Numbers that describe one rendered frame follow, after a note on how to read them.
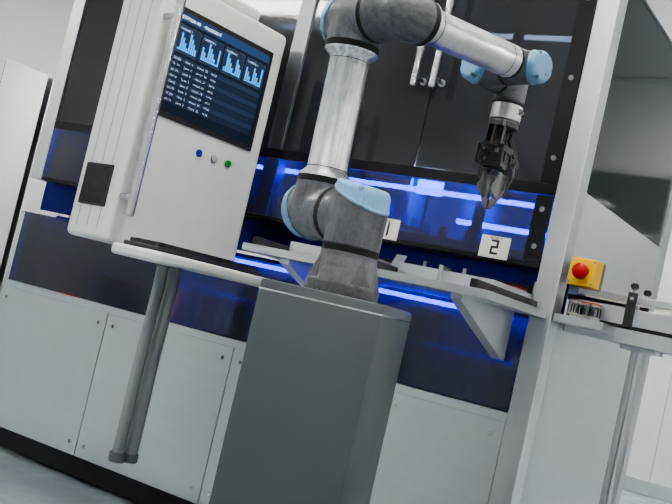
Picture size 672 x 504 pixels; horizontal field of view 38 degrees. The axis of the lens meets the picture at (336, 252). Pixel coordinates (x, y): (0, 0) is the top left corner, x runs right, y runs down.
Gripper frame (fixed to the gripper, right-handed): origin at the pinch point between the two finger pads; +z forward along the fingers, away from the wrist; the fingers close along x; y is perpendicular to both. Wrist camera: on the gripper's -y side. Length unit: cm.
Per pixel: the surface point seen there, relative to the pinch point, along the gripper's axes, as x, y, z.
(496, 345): 3.1, -17.3, 32.8
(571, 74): 4.4, -24.3, -41.7
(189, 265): -68, 22, 31
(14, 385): -174, -29, 85
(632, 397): 34, -39, 38
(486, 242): -8.8, -24.4, 6.3
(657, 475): -42, -486, 90
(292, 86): -85, -26, -32
